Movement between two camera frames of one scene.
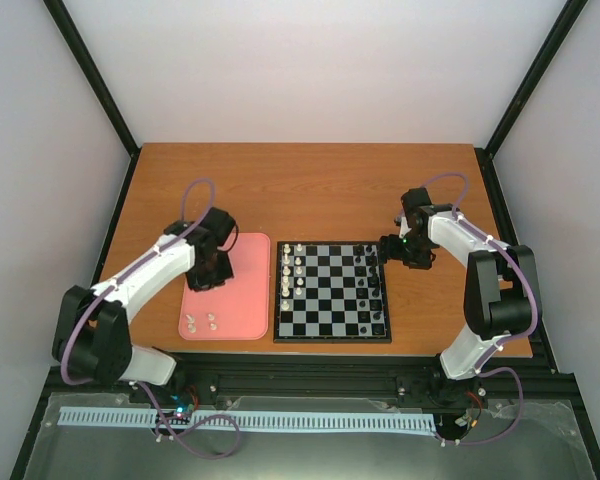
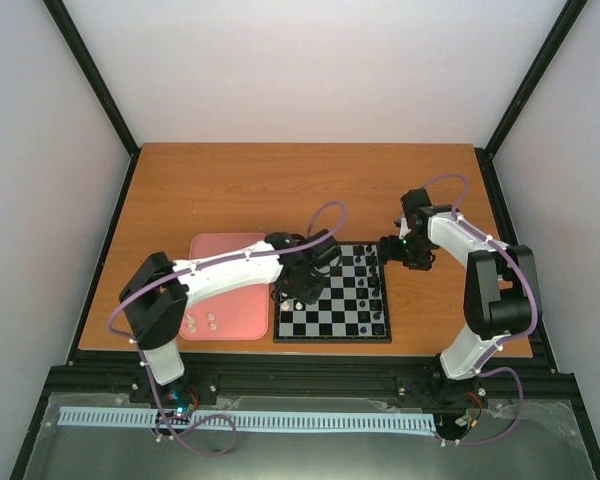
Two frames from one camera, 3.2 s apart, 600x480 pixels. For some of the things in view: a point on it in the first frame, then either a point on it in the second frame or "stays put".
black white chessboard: (331, 292) stays put
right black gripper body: (414, 251) stays put
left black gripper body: (210, 275) → (303, 289)
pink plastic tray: (238, 310) stays put
